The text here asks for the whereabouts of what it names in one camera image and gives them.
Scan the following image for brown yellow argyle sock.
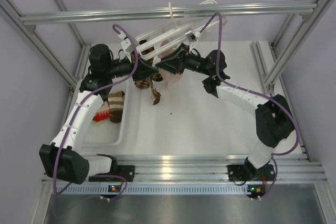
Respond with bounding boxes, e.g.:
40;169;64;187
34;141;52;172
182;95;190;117
134;39;163;89

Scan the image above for white plastic clip hanger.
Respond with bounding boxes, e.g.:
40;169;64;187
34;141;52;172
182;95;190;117
135;3;227;60

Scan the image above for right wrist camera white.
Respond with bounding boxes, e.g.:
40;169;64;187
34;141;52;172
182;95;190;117
185;29;203;43

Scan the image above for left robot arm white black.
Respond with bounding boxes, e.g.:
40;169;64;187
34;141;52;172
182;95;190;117
39;44;144;184

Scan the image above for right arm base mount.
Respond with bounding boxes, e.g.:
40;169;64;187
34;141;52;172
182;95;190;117
227;164;250;182

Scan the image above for aluminium crossbar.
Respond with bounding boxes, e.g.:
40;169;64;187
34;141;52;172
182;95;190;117
20;1;317;25

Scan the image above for white plastic basket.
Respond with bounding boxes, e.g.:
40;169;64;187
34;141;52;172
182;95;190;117
83;80;130;147

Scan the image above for red sock with face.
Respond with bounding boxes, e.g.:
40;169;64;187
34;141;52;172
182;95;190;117
93;102;109;122

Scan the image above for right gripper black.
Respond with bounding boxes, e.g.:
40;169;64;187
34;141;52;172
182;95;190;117
156;44;213;77

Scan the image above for pink sheer socks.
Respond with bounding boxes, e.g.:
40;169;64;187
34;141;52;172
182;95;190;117
159;48;183;90

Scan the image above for brown beige striped sock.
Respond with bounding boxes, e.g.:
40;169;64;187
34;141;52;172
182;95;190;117
149;78;161;105

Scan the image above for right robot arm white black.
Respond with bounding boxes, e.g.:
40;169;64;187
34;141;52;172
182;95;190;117
153;44;295;182

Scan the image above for slotted cable duct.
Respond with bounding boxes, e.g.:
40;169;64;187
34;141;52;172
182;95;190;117
57;182;265;195

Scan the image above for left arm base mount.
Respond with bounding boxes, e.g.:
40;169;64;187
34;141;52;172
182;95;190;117
112;165;135;182

